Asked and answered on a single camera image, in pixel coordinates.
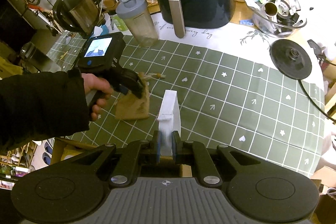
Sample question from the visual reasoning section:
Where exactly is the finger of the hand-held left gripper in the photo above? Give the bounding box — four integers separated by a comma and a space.
126, 70, 145, 99

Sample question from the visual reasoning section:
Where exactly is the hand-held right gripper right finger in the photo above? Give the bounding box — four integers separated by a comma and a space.
172, 132, 263, 186

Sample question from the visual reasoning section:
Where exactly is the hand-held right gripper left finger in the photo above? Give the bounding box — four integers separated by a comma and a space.
68, 132, 161, 187

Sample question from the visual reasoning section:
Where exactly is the burlap drawstring pouch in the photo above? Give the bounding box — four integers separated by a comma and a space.
115, 72, 166, 121

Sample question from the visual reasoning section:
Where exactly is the white soft pack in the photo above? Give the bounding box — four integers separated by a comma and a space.
157, 90, 181, 157

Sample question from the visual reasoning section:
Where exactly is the person's left hand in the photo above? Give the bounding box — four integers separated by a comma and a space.
82, 74, 113, 122

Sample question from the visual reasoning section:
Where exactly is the blue white tissue pack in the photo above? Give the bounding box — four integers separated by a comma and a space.
93, 25, 109, 37

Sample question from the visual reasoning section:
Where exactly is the grey lid shaker bottle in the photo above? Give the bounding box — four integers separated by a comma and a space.
115, 0, 159, 48

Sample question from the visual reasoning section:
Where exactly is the black electric kettle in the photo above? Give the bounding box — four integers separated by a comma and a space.
52, 0, 99, 37

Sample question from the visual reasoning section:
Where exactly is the green checkered tablecloth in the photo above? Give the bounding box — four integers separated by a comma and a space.
49, 6, 334, 177

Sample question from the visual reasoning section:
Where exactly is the black tumbler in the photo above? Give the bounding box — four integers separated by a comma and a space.
20, 42, 62, 73

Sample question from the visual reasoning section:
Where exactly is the black kettle base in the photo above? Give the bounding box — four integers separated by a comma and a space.
270, 38, 313, 80

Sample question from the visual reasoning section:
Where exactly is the wooden shelf rack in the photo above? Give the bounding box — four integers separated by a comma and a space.
0, 143, 37, 188

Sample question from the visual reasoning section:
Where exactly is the glass bowl with clutter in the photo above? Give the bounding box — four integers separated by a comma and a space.
241, 0, 307, 38

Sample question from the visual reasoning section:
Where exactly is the small brown carton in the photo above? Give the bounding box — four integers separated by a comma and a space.
310, 166, 336, 188

